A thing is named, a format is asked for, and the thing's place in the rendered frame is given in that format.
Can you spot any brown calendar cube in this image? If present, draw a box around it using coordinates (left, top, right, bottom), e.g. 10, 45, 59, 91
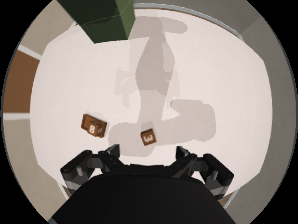
87, 121, 103, 137
140, 129, 157, 146

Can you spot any brown wooden tray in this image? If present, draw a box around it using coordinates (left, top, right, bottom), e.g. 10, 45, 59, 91
81, 114, 107, 138

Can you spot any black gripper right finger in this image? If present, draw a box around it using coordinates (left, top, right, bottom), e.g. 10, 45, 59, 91
157, 146, 234, 200

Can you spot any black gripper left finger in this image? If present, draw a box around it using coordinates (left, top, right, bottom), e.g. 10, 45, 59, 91
60, 144, 135, 194

